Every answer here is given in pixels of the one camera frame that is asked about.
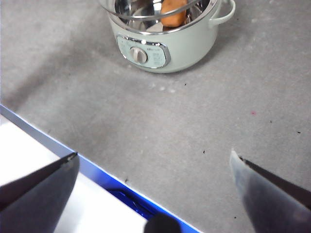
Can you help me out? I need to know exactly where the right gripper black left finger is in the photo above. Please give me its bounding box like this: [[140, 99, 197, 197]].
[[0, 152, 80, 233]]

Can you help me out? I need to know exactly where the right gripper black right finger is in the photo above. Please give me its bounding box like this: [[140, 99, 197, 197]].
[[229, 150, 311, 233]]

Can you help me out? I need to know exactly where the brown potato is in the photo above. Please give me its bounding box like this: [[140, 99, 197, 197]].
[[160, 0, 188, 28]]

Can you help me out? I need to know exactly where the glass lid with green knob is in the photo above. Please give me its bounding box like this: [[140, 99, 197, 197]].
[[98, 0, 205, 20]]

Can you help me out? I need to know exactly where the pale green electric pot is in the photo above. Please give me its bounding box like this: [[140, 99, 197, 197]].
[[106, 0, 237, 74]]

